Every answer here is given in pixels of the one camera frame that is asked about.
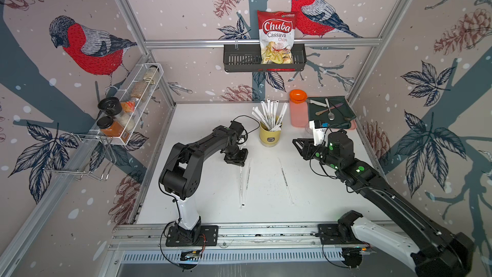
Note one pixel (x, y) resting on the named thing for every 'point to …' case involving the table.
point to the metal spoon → (330, 115)
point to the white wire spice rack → (133, 95)
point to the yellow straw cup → (269, 138)
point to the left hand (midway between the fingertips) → (247, 160)
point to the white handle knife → (316, 102)
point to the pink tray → (299, 115)
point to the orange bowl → (298, 96)
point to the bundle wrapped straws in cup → (269, 116)
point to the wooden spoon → (322, 111)
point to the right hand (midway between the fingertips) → (294, 139)
